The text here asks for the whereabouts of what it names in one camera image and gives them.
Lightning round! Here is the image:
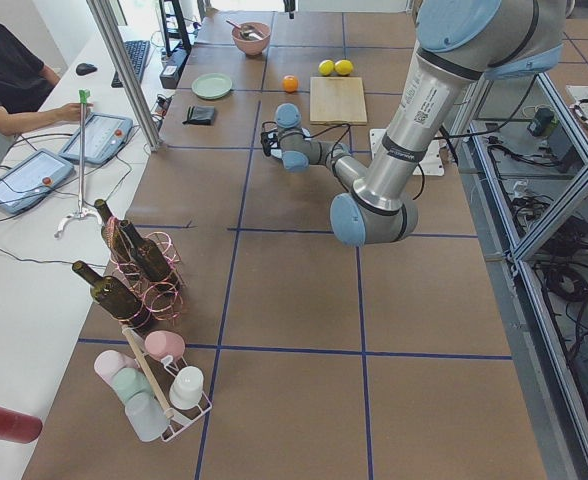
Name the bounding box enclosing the aluminium frame post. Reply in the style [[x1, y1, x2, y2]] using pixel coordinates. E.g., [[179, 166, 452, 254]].
[[86, 0, 162, 152]]

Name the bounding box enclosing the person in black shirt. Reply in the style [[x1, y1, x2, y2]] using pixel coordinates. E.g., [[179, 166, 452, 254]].
[[0, 24, 81, 137]]

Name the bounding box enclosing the metal scoop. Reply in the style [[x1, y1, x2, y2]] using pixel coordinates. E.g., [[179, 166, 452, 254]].
[[226, 19, 265, 40]]

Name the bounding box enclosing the red bottle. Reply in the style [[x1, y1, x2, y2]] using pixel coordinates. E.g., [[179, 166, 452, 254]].
[[0, 407, 43, 444]]

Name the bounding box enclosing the orange mandarin fruit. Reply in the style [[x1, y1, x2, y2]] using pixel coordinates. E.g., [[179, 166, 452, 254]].
[[281, 75, 299, 93]]

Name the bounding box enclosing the black computer mouse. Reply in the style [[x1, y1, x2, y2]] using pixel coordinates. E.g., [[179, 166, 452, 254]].
[[75, 62, 97, 76]]

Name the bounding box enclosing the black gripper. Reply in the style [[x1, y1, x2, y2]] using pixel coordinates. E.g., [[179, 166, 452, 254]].
[[260, 122, 282, 156]]

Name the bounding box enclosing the copper wire bottle rack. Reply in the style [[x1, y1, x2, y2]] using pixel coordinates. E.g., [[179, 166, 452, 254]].
[[103, 216, 184, 326]]

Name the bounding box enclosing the bamboo cutting board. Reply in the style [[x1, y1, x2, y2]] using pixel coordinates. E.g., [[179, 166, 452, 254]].
[[309, 77, 368, 125]]

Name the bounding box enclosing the pale blue cup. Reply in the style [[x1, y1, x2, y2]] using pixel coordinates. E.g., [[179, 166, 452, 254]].
[[124, 392, 169, 442]]

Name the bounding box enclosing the pale pink cup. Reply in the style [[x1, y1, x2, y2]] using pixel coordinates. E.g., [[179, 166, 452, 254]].
[[93, 350, 139, 386]]

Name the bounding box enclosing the upper yellow lemon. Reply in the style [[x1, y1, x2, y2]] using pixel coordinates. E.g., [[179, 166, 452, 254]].
[[334, 59, 354, 76]]

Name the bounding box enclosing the white wire cup rack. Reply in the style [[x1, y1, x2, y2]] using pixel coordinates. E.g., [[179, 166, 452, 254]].
[[122, 328, 212, 443]]

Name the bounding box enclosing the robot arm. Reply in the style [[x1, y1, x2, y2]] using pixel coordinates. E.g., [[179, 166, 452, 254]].
[[275, 0, 566, 246]]

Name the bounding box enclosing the teach pendant tablet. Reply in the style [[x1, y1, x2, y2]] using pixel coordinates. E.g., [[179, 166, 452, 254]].
[[0, 149, 74, 214], [84, 113, 133, 165]]

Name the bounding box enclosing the light green plate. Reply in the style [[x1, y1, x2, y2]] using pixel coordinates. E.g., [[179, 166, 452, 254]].
[[191, 73, 233, 100]]

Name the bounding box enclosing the near teach pendant tablet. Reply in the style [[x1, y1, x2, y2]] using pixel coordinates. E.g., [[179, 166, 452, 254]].
[[0, 149, 74, 214]]

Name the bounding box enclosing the far teach pendant tablet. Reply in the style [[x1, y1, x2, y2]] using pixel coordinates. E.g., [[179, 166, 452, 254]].
[[84, 113, 133, 165]]

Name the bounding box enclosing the black keyboard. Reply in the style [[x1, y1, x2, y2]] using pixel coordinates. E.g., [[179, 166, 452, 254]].
[[123, 40, 151, 82]]

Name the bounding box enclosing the dark wine bottle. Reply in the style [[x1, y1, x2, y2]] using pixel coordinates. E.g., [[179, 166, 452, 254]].
[[72, 260, 155, 332], [94, 199, 131, 263], [119, 219, 181, 292]]

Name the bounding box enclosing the pink cup on rack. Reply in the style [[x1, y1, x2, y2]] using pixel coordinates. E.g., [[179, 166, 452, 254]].
[[144, 330, 185, 361]]

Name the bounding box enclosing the pink bowl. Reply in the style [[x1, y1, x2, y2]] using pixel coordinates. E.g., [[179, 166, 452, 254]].
[[231, 22, 271, 56]]

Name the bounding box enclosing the white cup on rack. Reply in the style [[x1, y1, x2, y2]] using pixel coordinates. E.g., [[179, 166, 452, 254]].
[[170, 366, 204, 410]]

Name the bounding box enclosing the folded grey cloth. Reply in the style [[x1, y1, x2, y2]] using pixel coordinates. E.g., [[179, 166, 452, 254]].
[[182, 105, 217, 126]]

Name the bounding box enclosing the yellow lemon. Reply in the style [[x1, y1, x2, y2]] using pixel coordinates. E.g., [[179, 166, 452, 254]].
[[318, 59, 335, 77], [334, 59, 354, 76]]

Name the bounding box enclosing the lower yellow lemon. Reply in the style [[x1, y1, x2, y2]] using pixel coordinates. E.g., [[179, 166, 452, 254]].
[[318, 59, 335, 77]]

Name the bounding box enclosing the dark wine bottle upper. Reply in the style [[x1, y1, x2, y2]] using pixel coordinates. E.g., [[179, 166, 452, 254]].
[[119, 219, 181, 292]]

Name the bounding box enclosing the dark wine bottle lower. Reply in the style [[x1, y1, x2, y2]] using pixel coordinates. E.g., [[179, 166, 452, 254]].
[[72, 260, 155, 332]]

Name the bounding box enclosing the pale green cup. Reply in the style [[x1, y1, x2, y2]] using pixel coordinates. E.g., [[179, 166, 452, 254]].
[[110, 367, 153, 404]]

